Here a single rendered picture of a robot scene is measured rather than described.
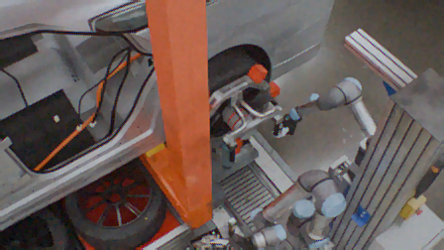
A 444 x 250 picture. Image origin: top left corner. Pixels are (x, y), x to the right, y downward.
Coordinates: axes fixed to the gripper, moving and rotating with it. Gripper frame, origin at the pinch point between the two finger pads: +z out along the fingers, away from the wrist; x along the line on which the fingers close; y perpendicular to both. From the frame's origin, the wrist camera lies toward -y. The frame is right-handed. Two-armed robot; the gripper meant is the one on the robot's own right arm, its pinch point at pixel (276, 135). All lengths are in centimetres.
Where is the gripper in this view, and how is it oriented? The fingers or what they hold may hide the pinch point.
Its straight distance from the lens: 329.9
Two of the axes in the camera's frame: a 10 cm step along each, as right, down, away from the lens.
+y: -1.7, -7.1, -6.8
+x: 6.2, 4.6, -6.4
